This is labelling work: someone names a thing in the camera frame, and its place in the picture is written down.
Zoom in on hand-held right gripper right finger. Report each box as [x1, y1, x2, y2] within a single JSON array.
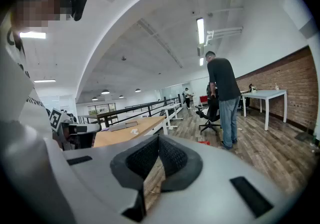
[[146, 133, 291, 224]]

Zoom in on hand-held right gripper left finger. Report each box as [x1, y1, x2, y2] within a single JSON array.
[[61, 133, 160, 224]]

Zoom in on white ceiling pipes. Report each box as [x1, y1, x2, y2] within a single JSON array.
[[204, 26, 244, 44]]

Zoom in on grey flat box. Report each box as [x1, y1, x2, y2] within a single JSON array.
[[108, 120, 139, 133]]

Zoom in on long ceiling tube light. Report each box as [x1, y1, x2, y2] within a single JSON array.
[[195, 17, 206, 45]]

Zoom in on white table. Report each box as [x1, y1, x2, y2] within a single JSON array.
[[240, 89, 288, 132]]

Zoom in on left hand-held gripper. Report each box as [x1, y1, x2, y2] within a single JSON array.
[[48, 107, 101, 151]]

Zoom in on person's head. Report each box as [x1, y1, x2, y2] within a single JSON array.
[[9, 0, 80, 34]]

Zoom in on white ceiling cable tray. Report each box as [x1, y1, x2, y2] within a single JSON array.
[[136, 18, 184, 69]]

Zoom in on window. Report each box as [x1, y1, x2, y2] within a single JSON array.
[[86, 102, 117, 117]]

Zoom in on white standing desk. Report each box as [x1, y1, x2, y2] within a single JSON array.
[[159, 102, 185, 131]]

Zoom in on black headrest office chair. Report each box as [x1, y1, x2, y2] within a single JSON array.
[[194, 92, 222, 136]]

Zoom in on black metal railing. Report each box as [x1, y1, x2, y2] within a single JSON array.
[[76, 93, 184, 129]]

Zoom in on person's white printed shirt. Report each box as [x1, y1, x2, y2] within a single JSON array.
[[0, 12, 55, 134]]

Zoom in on light wooden desk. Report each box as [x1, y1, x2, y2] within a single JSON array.
[[93, 115, 169, 149]]

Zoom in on black head-worn camera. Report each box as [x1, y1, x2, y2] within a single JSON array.
[[70, 0, 88, 22]]

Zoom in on ceiling strip light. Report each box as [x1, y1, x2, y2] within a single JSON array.
[[19, 31, 47, 40], [33, 78, 57, 84]]

